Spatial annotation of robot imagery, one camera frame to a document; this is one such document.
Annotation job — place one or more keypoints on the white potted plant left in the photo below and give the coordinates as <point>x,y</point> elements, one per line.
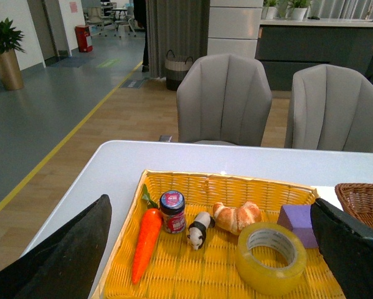
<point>270,9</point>

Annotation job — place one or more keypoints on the yellow tape roll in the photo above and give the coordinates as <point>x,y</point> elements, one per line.
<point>270,258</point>

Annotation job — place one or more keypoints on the dark kitchen counter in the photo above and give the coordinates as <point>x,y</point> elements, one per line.
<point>285,47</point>

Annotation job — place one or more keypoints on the grey curtain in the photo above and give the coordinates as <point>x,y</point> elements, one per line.
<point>180,26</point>

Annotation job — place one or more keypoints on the white pillar cabinet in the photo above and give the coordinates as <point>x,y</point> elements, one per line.
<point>234,27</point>

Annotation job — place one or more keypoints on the white potted plant right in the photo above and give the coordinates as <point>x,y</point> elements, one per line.
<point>298,8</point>

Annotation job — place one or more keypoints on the potted plant gold pot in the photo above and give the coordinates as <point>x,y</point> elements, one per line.
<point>10,42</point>

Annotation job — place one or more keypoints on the toy croissant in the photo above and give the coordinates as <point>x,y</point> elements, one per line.
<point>235,219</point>

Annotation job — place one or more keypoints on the grey chair on left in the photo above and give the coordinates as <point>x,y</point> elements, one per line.
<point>224,99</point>

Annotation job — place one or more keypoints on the toy panda figurine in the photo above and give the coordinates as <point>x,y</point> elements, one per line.
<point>197,230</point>

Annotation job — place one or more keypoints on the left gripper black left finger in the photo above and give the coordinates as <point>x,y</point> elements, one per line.
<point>63,265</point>

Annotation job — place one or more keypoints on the small red label jar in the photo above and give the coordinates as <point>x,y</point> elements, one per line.
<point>172,206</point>

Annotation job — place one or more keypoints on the woven laundry basket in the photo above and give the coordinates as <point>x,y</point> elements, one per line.
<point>176,68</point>

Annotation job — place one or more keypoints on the toy carrot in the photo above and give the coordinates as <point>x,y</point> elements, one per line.
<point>150,227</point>

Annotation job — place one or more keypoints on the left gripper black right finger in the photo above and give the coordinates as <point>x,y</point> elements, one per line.
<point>346,245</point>

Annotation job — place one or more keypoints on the white potted plant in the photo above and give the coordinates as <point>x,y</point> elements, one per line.
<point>270,9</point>
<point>298,8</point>

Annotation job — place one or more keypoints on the yellow wicker basket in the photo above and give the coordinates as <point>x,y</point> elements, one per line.
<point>176,270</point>

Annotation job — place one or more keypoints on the red bin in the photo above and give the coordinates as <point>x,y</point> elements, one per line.
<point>84,39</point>

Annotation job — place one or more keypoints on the brown wicker basket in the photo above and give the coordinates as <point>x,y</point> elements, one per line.
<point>357,200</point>

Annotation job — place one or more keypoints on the grey chair on right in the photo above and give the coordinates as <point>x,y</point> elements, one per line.
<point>331,108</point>

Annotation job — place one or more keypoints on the grey chair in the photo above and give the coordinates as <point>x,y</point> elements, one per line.
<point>331,108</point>
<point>224,99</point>

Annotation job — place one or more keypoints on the purple foam block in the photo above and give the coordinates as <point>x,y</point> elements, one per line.
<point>297,219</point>

